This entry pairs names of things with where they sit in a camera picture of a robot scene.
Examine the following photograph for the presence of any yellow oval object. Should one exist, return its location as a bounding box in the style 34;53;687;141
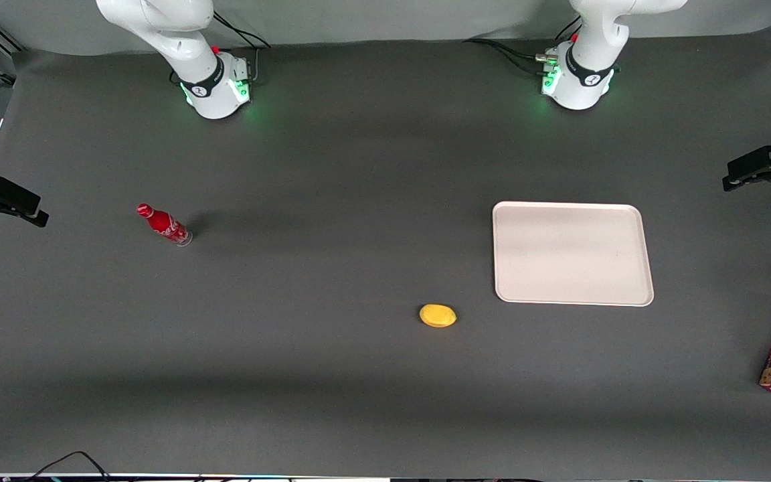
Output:
419;304;458;329

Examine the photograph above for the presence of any red cola bottle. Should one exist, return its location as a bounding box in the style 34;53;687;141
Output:
136;204;194;247

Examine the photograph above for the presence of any pale pink rectangular tray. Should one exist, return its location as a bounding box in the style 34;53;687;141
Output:
492;201;655;307

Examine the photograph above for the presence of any thin black table-edge cable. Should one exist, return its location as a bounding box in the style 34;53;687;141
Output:
24;451;113;482

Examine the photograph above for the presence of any black arm base cable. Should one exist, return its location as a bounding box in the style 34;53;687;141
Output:
211;10;272;82
462;17;582;76

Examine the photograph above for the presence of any black camera clamp mount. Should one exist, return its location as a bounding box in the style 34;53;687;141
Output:
0;161;50;230
722;137;771;195

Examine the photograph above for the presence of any black left arm base cable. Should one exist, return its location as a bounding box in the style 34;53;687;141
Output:
462;17;582;76

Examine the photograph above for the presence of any black right arm base cable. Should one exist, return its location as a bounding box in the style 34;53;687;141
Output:
211;10;272;82

